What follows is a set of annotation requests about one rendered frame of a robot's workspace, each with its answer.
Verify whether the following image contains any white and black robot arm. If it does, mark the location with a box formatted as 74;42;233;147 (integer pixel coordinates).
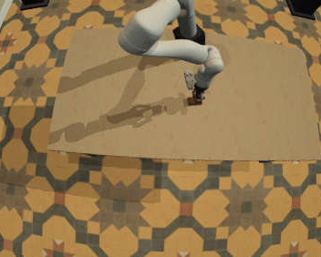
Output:
119;0;223;90

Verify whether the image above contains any brown wooden tray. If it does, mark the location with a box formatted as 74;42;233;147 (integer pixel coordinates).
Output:
188;97;202;106

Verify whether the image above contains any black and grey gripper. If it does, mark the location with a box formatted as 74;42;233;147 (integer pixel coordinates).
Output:
194;84;208;99

